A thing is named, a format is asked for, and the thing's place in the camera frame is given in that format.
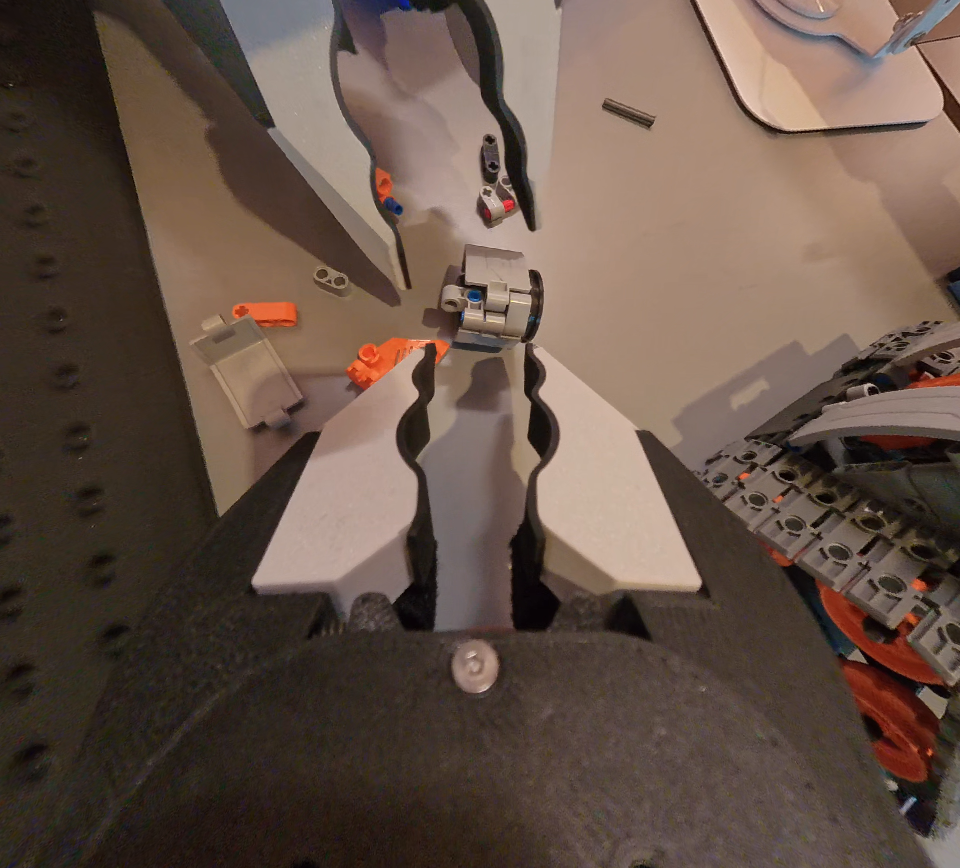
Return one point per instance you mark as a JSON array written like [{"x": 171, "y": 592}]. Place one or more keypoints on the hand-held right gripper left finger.
[{"x": 337, "y": 508}]

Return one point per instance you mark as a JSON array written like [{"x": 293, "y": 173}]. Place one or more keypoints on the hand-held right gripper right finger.
[{"x": 606, "y": 508}]

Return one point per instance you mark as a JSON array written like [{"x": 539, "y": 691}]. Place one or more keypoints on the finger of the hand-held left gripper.
[
  {"x": 285, "y": 20},
  {"x": 518, "y": 20}
]

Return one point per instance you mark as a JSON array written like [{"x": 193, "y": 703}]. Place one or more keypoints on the orange ribbed panel with pin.
[{"x": 382, "y": 181}]

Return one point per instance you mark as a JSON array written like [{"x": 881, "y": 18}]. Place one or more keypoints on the grey curved brick assembly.
[{"x": 490, "y": 281}]

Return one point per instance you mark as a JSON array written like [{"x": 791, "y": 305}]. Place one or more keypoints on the black short brick beam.
[{"x": 490, "y": 153}]

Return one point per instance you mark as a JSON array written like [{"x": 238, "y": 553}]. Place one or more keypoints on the dark grey axle rod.
[{"x": 628, "y": 112}]

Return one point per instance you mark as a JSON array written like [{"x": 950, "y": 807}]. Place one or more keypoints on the orange ribbed brick panel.
[{"x": 390, "y": 356}]

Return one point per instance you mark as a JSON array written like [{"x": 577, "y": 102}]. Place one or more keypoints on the grey flat brick panel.
[{"x": 246, "y": 372}]

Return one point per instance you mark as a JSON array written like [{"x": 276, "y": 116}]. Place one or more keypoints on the grey and red connector piece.
[{"x": 494, "y": 203}]

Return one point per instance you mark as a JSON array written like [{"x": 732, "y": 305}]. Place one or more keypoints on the orange short brick beam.
[{"x": 266, "y": 313}]

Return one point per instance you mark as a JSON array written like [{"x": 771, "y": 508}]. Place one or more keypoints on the grey tracked brick vehicle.
[{"x": 824, "y": 545}]

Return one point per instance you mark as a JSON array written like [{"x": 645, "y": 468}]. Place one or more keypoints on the grey two-hole brick beam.
[{"x": 333, "y": 281}]

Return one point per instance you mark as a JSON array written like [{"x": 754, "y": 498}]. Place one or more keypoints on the black perforated pad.
[{"x": 75, "y": 356}]

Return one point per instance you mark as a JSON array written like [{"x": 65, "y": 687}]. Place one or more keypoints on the printed cardboard box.
[{"x": 954, "y": 293}]

